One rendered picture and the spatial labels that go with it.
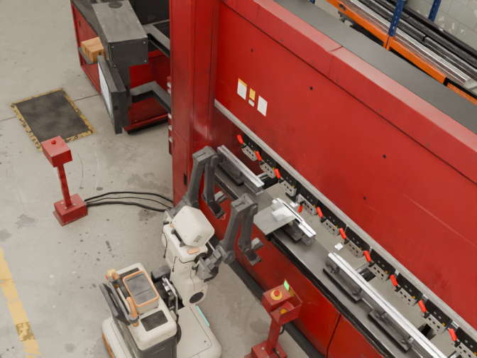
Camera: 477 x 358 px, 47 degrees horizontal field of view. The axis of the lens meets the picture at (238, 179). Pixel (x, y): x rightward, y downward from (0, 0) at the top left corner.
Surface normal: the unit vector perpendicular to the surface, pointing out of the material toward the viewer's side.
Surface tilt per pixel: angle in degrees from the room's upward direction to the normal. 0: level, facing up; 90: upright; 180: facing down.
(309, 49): 90
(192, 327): 0
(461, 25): 90
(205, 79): 90
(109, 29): 1
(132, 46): 90
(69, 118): 0
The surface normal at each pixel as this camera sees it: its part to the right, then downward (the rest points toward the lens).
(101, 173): 0.07, -0.71
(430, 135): -0.80, 0.38
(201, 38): 0.60, 0.59
